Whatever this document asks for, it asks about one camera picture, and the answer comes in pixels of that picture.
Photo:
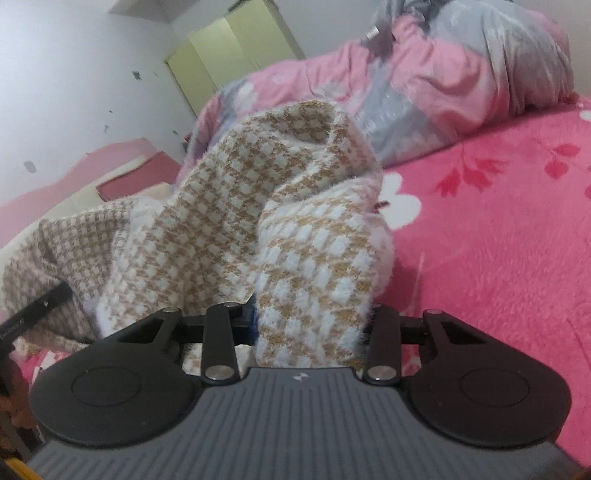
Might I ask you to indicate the dark pink pillow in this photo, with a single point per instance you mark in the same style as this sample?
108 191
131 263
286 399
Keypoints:
154 178

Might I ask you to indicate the pink grey floral duvet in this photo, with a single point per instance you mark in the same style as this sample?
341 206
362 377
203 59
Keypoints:
428 74

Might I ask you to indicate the beige white houndstooth sweater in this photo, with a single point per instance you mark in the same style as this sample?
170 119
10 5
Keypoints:
281 211

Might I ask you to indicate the pink cream headboard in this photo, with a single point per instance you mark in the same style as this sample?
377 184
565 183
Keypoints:
72 193

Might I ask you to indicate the pink floral fleece bedsheet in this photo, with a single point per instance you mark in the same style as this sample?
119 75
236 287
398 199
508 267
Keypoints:
496 231

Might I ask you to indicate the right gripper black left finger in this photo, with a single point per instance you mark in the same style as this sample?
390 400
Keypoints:
217 331

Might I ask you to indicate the yellow-green wardrobe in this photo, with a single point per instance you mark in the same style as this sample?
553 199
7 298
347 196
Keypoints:
250 37

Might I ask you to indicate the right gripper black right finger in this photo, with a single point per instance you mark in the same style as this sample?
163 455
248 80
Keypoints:
434 333

